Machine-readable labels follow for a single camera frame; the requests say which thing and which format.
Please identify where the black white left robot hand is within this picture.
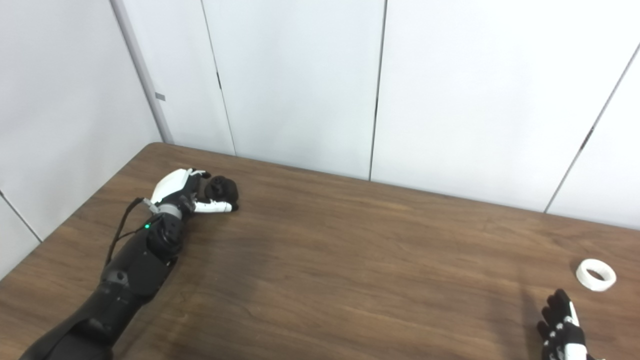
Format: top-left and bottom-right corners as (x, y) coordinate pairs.
(150, 168), (240, 221)

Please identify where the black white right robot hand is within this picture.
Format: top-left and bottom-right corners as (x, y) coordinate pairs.
(537, 288), (596, 360)

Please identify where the round black plastic part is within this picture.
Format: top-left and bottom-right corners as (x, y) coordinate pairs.
(205, 176), (239, 203)

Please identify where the white plastic ring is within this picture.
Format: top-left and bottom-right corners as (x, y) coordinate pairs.
(575, 258), (617, 292)

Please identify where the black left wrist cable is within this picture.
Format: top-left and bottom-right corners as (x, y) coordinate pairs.
(104, 197), (162, 267)

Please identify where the grey wall corner post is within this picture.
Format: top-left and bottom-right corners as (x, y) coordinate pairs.
(110, 0), (174, 145)

